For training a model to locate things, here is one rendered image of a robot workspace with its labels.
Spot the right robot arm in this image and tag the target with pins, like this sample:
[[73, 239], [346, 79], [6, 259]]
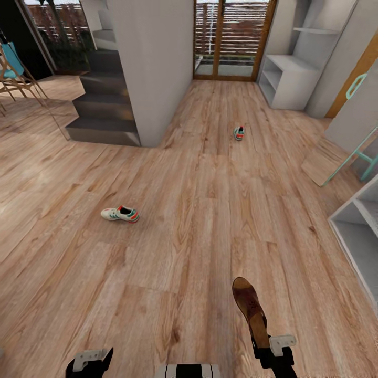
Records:
[[279, 356]]

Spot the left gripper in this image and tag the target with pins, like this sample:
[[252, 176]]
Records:
[[94, 369]]

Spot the gym shoe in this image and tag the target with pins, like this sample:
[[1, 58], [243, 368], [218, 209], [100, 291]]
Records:
[[239, 132], [122, 212]]

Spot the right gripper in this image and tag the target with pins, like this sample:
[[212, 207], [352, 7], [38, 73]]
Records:
[[268, 359]]

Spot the standing mirror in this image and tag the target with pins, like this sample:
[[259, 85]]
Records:
[[351, 127]]

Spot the sandal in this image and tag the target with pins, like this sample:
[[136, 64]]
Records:
[[247, 301]]

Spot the stairs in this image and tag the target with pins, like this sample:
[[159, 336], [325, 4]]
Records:
[[68, 51]]

